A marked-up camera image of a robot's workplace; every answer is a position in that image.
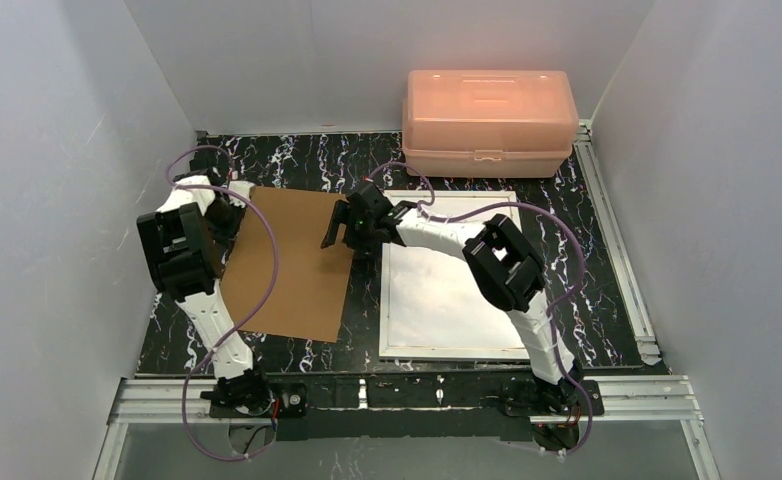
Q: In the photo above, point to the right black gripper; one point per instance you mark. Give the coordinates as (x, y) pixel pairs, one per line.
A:
(343, 221)

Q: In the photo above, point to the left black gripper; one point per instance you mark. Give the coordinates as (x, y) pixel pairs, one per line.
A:
(216, 178)

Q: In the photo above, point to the brown backing board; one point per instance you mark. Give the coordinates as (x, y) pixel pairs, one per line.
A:
(308, 299)

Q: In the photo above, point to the sunset landscape photo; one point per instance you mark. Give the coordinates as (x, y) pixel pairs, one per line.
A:
(444, 298)

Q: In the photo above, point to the white picture frame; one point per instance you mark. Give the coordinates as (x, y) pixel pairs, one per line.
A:
(388, 351)

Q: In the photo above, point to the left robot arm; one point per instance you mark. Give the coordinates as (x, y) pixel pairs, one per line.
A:
(185, 242)

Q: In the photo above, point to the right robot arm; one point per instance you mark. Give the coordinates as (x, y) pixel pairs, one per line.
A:
(508, 271)

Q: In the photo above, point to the pink plastic storage box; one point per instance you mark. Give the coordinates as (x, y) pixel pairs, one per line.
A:
(488, 123)

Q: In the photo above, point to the aluminium rail base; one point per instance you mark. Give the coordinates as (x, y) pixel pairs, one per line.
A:
(410, 404)

